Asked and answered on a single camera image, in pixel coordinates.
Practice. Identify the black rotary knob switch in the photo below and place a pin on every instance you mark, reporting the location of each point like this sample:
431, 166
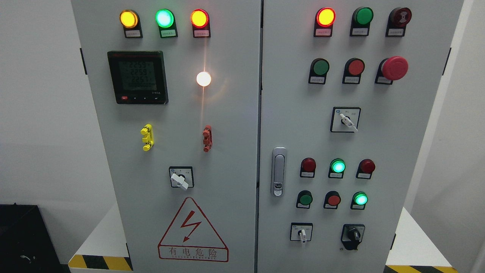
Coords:
352, 236

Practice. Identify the grey electrical cabinet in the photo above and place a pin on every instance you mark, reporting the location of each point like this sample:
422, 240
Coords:
259, 56

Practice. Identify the red terminal block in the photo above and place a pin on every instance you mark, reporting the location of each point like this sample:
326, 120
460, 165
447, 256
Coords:
208, 138

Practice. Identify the white lit indicator light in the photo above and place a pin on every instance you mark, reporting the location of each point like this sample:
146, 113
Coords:
203, 79

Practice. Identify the dark red indicator light left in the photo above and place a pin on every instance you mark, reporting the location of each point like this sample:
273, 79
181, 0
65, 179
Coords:
308, 168

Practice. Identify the green push button lower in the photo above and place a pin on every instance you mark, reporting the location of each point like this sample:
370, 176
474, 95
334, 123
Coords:
304, 199

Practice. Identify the green push button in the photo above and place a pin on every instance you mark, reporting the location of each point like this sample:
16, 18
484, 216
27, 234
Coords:
304, 199
318, 71

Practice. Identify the yellow terminal block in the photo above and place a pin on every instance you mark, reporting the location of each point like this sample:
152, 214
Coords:
147, 137

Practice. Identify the lit green indicator light middle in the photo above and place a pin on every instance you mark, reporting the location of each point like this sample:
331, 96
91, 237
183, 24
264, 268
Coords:
337, 168

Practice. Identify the green push button upper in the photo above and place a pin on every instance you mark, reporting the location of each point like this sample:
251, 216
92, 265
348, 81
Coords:
318, 71

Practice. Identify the red push button lower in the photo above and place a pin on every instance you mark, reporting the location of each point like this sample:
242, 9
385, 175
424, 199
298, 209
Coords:
332, 200

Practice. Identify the red push button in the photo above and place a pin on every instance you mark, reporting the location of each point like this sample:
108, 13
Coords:
332, 200
353, 70

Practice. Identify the red high voltage warning sticker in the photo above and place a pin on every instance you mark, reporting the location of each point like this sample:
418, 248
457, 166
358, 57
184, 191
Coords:
191, 236

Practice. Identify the black digital power meter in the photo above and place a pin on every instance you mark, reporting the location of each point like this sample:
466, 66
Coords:
138, 77

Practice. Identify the red indicator light top left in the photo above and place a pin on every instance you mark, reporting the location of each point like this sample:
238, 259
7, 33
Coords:
200, 24

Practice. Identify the red indicator light lower right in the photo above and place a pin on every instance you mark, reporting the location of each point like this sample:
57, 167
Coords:
365, 169

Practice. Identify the red push button upper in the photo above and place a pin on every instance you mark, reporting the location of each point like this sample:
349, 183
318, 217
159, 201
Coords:
353, 70

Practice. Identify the green illuminated button lower right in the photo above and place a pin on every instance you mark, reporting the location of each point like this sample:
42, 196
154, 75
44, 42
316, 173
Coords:
359, 201

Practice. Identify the green indicator light top left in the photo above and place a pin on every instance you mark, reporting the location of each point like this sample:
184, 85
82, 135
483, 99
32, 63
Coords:
166, 22

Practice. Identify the red indicator light right door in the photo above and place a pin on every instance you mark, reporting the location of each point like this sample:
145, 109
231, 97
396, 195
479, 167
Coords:
323, 22

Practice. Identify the yellow indicator light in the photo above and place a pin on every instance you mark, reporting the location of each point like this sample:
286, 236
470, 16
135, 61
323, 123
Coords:
131, 24

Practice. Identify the red emergency stop button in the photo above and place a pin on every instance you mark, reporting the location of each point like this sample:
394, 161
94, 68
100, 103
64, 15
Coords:
391, 69

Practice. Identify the green indicator light right door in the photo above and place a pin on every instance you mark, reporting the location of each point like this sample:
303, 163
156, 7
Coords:
361, 20

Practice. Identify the red buzzer alarm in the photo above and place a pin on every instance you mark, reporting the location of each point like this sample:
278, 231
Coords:
397, 22

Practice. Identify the black box on floor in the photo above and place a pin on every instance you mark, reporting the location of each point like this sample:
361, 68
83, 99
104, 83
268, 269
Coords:
25, 245

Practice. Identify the silver door handle lock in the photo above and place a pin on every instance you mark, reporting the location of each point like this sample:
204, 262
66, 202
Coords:
278, 171

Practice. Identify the white selector switch left door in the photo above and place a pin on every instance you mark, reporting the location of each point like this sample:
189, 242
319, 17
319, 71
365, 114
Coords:
181, 177

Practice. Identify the white selector switch upper right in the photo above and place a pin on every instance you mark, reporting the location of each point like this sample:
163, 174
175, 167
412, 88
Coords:
345, 119

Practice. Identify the white selector switch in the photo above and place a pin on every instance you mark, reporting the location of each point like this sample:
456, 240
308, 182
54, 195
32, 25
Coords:
345, 119
301, 232

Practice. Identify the white selector switch lower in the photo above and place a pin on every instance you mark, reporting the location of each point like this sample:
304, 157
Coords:
301, 232

